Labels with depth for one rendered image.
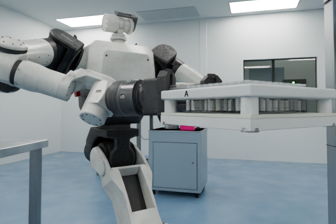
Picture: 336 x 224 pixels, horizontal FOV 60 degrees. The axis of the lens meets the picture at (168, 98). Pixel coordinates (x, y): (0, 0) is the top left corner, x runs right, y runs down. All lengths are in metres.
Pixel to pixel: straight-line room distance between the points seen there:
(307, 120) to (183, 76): 0.71
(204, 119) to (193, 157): 2.88
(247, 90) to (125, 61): 0.68
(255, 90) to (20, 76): 0.55
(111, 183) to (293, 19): 5.63
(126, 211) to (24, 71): 0.52
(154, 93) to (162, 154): 2.83
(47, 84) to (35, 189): 0.84
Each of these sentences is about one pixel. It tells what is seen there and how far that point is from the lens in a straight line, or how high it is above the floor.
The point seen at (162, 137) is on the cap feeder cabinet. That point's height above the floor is 0.68.
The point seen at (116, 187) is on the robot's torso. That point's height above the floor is 0.76.
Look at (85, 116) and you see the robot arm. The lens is 0.74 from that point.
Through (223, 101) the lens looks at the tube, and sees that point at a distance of 0.53.
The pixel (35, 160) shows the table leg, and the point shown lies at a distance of 1.50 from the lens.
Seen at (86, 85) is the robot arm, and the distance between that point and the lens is 0.81.
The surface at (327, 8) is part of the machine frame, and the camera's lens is 1.21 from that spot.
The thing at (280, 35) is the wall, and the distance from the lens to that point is 6.20.
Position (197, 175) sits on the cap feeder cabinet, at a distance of 3.42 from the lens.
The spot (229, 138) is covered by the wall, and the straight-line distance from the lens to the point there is 6.05.
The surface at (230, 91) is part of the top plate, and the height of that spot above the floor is 1.04.
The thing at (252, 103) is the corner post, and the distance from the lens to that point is 0.45.
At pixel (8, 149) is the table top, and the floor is 0.86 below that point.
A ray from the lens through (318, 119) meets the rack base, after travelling 0.59.
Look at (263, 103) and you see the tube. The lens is 0.52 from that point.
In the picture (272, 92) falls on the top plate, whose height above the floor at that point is 1.04.
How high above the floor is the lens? 1.02
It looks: 2 degrees up
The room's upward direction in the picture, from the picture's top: straight up
